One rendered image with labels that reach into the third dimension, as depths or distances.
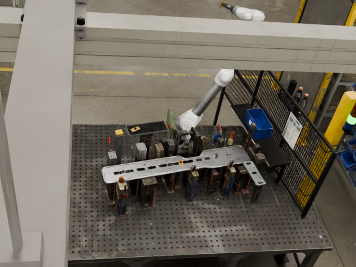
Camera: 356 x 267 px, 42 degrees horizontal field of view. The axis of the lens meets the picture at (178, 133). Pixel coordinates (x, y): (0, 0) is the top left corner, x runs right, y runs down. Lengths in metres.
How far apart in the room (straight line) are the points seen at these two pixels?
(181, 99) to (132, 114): 0.78
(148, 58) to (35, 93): 0.49
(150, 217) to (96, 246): 0.54
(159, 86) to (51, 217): 6.13
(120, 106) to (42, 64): 5.44
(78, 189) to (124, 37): 3.21
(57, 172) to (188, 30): 0.65
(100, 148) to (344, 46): 3.58
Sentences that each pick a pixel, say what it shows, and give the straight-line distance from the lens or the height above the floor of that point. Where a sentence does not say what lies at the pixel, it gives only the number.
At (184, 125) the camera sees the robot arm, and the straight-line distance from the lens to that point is 4.52.
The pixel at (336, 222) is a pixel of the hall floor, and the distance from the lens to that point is 5.64.
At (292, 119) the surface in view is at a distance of 4.37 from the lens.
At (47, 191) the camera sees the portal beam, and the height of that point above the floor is 3.49.
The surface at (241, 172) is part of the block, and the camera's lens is 4.30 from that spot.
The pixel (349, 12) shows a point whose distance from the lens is 5.50.
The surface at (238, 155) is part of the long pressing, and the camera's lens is 4.42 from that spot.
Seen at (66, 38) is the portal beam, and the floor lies 3.49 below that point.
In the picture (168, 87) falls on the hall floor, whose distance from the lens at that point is 6.74.
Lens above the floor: 3.99
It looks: 42 degrees down
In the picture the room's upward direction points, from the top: 10 degrees clockwise
